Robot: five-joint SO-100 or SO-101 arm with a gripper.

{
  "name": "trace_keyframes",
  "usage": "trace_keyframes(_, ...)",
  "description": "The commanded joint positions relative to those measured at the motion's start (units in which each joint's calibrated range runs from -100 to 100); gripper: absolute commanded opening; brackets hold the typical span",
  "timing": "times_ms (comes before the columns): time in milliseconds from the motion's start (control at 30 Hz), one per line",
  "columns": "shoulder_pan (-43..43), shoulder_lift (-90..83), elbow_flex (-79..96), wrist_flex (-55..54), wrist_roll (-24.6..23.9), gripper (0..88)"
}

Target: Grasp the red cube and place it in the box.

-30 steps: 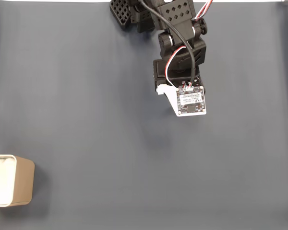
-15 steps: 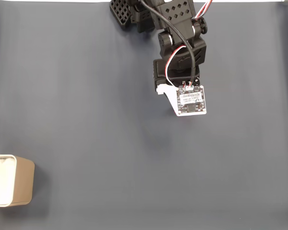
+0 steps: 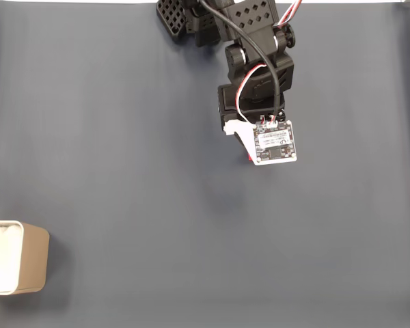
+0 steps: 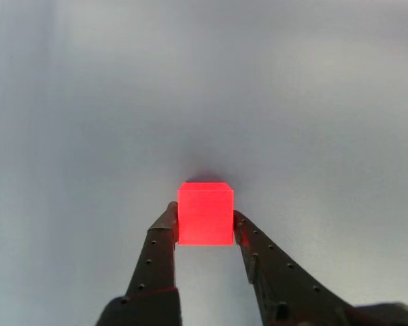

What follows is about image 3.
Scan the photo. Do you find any beige box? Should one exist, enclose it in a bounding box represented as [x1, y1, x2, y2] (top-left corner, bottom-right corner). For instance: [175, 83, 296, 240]
[0, 220, 51, 296]

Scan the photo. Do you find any dark blue table mat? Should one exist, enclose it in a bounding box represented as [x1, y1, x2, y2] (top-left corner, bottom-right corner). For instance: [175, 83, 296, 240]
[0, 2, 410, 328]

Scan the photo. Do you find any white red servo wire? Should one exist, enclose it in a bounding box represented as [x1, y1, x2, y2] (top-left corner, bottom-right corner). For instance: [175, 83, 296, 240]
[236, 63, 277, 126]
[276, 0, 304, 29]

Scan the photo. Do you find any white camera circuit board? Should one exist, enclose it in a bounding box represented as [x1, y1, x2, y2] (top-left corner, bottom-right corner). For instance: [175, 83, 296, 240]
[223, 119, 299, 167]

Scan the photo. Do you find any black camera cable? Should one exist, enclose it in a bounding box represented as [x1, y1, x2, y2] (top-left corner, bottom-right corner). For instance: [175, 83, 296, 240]
[200, 0, 283, 124]

